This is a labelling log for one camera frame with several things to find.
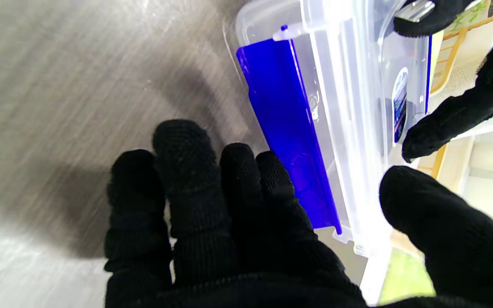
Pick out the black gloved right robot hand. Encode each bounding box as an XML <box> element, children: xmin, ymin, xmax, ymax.
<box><xmin>103</xmin><ymin>119</ymin><xmax>493</xmax><ymax>308</ymax></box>

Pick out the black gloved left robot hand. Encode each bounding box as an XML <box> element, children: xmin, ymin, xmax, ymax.
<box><xmin>393</xmin><ymin>0</ymin><xmax>493</xmax><ymax>163</ymax></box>

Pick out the clear lid with blue mark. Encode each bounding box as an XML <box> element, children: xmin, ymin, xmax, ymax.
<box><xmin>300</xmin><ymin>0</ymin><xmax>435</xmax><ymax>305</ymax></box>

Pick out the clear container with blue clips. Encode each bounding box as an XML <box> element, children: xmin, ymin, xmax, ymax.
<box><xmin>225</xmin><ymin>0</ymin><xmax>435</xmax><ymax>305</ymax></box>

